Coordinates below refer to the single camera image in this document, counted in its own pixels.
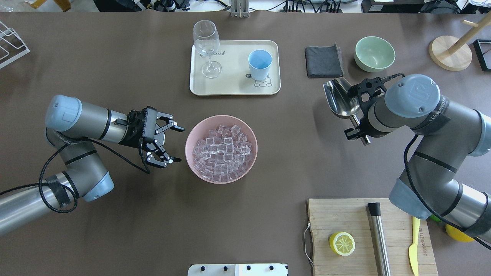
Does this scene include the green lime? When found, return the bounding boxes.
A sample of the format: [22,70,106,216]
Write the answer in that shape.
[428,214,441,222]

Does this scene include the white wire cup rack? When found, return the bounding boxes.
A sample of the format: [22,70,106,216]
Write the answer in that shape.
[0,21,30,69]

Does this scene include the ice cubes pile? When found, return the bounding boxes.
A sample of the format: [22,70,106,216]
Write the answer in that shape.
[191,124,255,183]

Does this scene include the metal ice scoop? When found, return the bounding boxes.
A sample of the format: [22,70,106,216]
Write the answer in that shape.
[323,77,371,146]

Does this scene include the yellow plastic knife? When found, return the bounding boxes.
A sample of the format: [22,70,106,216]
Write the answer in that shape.
[408,217,420,276]

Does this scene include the half lemon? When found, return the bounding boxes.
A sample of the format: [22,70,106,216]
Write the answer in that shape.
[329,231,356,256]

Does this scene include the clear wine glass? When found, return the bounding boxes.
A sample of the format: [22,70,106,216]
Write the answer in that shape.
[193,20,222,79]

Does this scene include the black glass rack tray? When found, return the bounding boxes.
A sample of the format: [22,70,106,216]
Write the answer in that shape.
[473,39,491,72]

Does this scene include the wooden cup stand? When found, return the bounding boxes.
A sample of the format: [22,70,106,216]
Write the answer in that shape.
[428,13,491,71]

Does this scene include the metal muddler bar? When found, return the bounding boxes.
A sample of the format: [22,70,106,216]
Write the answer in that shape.
[367,202,391,276]

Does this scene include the bamboo cutting board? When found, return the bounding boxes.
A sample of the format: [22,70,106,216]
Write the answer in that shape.
[304,198,438,276]

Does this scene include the grey folded cloth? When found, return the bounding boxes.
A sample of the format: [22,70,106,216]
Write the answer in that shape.
[305,43,344,78]

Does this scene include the blue plastic cup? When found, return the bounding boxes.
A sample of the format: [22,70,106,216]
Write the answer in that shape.
[248,49,272,81]

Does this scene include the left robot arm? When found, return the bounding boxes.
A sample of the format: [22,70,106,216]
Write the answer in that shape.
[0,95,184,235]

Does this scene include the green bowl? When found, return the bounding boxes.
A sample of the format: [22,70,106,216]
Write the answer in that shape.
[354,36,396,73]

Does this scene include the pink bowl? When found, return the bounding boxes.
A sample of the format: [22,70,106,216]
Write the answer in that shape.
[186,115,258,184]

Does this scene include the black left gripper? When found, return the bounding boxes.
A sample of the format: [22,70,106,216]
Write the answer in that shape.
[119,107,185,168]

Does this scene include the yellow lemon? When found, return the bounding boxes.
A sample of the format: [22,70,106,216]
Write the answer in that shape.
[445,224,475,243]

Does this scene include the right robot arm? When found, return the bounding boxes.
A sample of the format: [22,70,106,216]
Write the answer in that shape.
[345,74,490,247]

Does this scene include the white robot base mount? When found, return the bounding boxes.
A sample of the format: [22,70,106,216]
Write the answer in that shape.
[187,263,289,276]

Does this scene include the cream serving tray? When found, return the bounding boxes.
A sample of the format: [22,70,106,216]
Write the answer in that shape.
[189,40,281,96]

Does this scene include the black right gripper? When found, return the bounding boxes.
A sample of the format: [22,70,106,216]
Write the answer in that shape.
[344,77,388,140]

